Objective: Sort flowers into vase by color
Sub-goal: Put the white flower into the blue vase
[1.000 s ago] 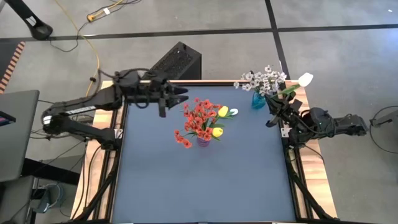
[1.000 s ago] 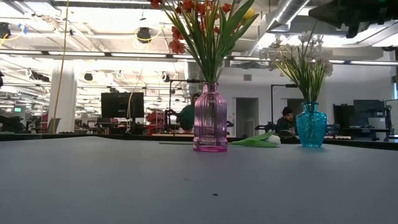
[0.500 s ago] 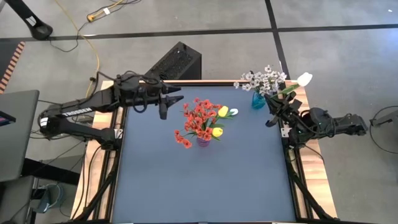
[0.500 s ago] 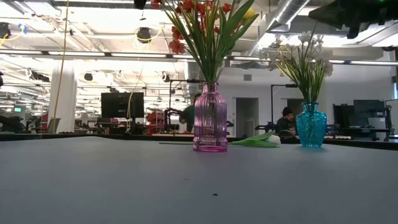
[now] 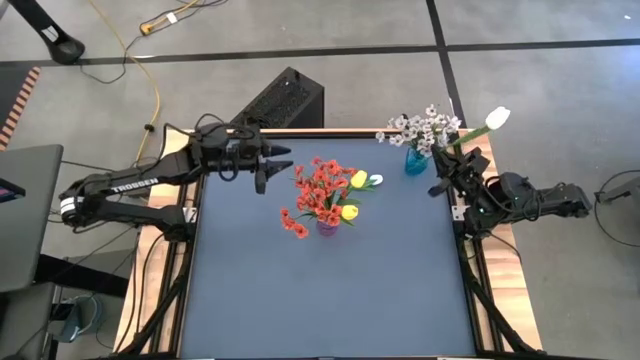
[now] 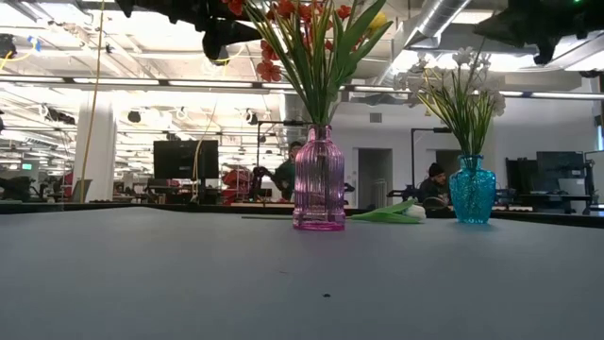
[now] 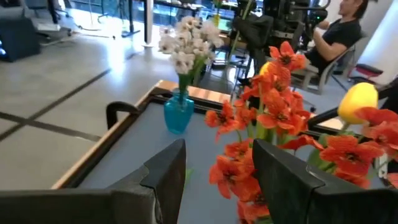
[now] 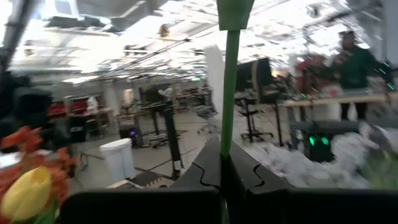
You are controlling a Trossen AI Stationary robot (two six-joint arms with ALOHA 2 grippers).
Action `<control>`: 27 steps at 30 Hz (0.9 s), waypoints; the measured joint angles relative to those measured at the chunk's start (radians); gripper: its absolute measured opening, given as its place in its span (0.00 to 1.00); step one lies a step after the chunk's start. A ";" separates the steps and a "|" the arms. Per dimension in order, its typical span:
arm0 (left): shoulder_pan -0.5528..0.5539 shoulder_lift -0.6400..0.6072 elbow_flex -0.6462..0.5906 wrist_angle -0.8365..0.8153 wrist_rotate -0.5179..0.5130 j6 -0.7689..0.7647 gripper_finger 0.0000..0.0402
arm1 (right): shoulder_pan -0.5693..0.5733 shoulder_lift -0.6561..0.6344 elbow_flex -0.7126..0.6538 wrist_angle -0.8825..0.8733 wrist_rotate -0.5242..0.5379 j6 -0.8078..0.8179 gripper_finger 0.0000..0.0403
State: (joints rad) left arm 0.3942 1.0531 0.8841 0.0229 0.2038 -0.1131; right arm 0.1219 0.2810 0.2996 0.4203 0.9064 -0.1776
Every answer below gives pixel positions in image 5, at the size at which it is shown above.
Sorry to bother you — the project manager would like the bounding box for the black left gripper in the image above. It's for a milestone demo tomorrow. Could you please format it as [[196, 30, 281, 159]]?
[[191, 122, 295, 196]]

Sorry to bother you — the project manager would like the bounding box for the white artificial flower bunch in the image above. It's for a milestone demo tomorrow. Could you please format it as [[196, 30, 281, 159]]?
[[374, 103, 464, 159]]

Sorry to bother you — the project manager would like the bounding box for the black computer tower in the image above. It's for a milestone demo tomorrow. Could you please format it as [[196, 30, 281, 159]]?
[[224, 65, 326, 130]]

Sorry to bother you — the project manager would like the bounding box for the black aluminium table frame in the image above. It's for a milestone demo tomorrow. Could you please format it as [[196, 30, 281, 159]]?
[[149, 128, 504, 360]]

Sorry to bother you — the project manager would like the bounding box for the blue object on floor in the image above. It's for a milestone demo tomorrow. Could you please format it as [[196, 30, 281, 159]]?
[[52, 294, 104, 344]]

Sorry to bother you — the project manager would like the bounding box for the black stand foot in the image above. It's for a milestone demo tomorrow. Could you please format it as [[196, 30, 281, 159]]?
[[6, 0, 87, 66]]

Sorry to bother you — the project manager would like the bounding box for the black stand with cable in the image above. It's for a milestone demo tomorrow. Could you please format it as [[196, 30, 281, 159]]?
[[593, 169, 640, 247]]

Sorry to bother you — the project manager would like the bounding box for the orange striped black mat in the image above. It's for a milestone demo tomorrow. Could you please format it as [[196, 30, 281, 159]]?
[[0, 65, 42, 152]]

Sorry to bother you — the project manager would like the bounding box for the grey side table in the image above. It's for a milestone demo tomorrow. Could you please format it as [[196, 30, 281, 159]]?
[[0, 143, 65, 294]]

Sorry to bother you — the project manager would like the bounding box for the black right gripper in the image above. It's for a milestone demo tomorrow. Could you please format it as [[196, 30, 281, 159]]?
[[427, 145, 496, 201]]

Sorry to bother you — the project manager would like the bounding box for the blue textured glass vase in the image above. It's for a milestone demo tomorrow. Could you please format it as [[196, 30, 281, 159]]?
[[403, 145, 431, 177]]

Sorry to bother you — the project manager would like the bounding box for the yellow cable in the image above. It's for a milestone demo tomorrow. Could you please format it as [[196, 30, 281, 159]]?
[[88, 0, 201, 177]]

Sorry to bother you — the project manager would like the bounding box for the red artificial flower bunch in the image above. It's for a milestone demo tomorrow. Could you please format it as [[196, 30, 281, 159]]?
[[278, 156, 361, 240]]

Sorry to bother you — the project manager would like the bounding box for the pink ribbed glass vase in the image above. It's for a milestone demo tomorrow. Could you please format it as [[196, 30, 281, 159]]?
[[315, 219, 340, 238]]

